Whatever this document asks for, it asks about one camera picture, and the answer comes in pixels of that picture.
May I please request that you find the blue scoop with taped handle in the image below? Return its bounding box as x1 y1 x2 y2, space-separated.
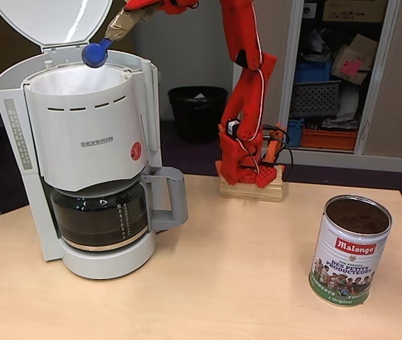
82 6 157 69

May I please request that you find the white paper coffee filter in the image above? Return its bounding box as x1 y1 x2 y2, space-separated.
30 65 130 97

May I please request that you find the white drip coffee maker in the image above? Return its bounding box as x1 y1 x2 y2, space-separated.
0 0 161 281

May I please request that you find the dark ground coffee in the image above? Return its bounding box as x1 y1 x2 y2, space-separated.
326 200 390 234

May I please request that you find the Malongo coffee tin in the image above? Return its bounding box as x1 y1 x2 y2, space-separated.
308 193 392 306

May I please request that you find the black waste bin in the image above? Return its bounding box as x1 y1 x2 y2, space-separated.
167 86 229 145

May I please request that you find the large blue plastic crate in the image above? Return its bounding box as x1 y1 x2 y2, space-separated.
294 62 333 85

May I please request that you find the grey perforated metal box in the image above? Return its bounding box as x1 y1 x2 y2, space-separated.
289 80 342 118

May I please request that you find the small blue plastic bin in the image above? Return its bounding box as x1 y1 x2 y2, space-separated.
287 118 305 148

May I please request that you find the long dark cardboard box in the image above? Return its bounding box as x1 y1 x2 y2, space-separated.
323 0 388 23

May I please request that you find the plain cardboard box flap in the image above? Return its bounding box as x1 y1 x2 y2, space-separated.
348 33 379 55

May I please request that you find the cardboard box with pink mark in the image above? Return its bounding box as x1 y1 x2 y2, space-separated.
330 45 375 84

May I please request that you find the white paper bag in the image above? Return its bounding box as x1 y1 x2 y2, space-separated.
337 84 361 120

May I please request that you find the orange plastic crate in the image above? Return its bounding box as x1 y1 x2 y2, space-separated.
300 127 359 149

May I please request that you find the wooden base block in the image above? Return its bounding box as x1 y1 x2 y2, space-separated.
219 166 285 203

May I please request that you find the white servo cable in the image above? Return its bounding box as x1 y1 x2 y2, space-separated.
235 67 267 171

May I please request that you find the black power cable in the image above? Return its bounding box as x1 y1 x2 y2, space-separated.
262 123 294 181

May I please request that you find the glass carafe grey handle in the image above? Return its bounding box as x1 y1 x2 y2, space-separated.
49 166 189 253

